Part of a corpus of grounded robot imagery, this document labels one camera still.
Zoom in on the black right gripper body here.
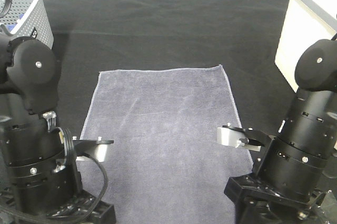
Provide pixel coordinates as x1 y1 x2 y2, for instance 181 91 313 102
224 174 336 223

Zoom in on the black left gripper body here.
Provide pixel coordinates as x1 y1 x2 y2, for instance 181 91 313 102
1 189 116 223

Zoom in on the grey-blue terry towel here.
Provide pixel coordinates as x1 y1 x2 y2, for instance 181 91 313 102
81 66 252 223

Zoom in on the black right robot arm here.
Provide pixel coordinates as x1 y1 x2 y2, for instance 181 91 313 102
217 38 336 223

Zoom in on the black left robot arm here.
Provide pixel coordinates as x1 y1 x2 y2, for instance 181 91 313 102
1 34 116 223

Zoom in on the black table cloth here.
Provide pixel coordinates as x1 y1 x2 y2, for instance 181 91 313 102
43 0 294 136

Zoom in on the cream storage box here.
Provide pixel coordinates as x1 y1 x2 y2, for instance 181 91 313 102
275 0 336 91

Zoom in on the blue cloth in basket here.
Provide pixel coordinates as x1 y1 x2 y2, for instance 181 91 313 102
6 24 16 32

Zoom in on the grey perforated laundry basket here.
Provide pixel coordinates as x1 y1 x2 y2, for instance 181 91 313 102
1 0 54 48

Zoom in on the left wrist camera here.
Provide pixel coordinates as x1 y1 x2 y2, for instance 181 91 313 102
73 137 114 162

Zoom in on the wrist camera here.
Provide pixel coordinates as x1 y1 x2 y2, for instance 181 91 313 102
73 137 114 162
216 125 272 151

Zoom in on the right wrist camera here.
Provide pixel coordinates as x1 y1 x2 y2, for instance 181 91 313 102
216 125 272 151

